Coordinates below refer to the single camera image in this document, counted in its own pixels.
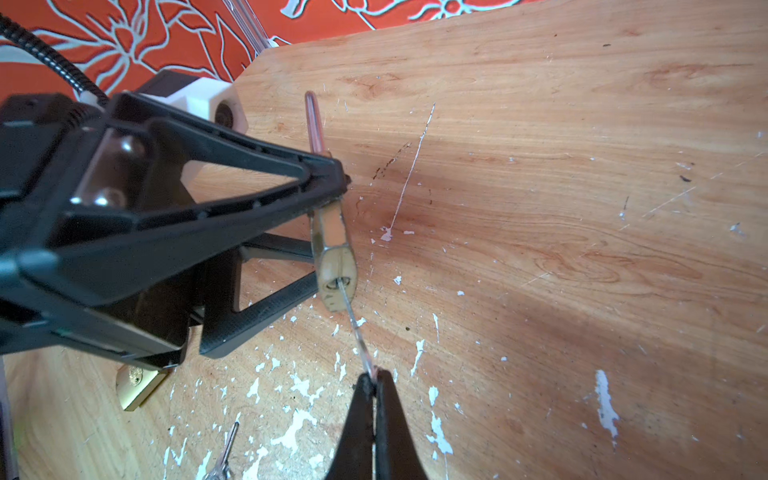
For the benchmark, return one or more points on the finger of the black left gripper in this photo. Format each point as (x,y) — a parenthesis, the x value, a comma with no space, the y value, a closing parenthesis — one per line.
(225,326)

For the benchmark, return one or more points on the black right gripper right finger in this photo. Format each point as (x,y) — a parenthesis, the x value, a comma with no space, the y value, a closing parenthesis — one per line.
(396,457)

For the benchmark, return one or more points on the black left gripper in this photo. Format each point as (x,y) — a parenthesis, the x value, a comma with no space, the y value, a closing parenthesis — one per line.
(106,212)

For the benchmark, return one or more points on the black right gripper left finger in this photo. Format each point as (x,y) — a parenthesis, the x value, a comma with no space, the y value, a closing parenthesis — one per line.
(354,455)

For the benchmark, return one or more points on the small silver key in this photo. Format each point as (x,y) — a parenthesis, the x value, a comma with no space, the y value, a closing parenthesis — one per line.
(365,357)

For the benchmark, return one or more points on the brass padlock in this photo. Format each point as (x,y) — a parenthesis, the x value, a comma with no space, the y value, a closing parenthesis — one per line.
(134,385)
(335,263)

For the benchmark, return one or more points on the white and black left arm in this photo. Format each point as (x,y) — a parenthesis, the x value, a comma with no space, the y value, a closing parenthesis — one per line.
(42,54)

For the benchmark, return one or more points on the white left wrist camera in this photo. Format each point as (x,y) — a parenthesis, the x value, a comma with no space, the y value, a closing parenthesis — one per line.
(212,100)

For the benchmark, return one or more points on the aluminium frame post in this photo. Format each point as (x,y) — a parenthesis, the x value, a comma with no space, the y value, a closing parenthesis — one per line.
(250,26)

